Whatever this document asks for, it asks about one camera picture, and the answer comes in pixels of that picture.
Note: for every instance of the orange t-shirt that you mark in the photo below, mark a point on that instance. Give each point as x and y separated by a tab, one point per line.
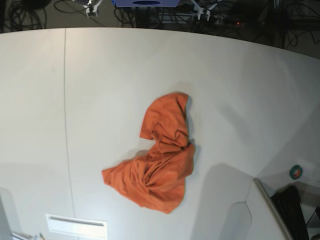
157	179

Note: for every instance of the blue box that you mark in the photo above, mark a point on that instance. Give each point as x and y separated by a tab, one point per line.
147	3

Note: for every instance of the green tape roll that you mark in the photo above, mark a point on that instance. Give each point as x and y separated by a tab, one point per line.
296	172

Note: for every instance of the black keyboard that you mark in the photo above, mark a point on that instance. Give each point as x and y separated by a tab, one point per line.
288	205

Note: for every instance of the white cable tray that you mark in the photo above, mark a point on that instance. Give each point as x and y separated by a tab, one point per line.
92	229

